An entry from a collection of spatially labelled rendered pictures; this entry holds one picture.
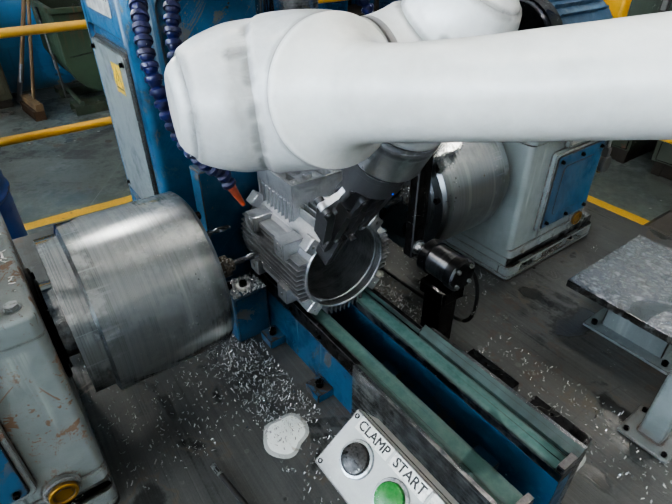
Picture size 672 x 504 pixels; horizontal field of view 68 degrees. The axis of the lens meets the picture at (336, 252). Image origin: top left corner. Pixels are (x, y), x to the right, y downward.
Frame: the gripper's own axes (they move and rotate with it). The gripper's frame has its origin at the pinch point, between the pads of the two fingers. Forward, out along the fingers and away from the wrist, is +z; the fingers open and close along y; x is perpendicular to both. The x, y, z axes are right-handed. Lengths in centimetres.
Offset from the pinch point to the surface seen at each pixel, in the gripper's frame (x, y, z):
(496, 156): -4.5, -42.5, 1.7
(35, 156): -252, 10, 272
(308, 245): -2.7, 1.1, 3.9
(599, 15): -19, -74, -14
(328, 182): -11.7, -8.1, 3.6
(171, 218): -12.6, 18.5, 0.9
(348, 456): 24.8, 17.2, -10.3
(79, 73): -327, -46, 275
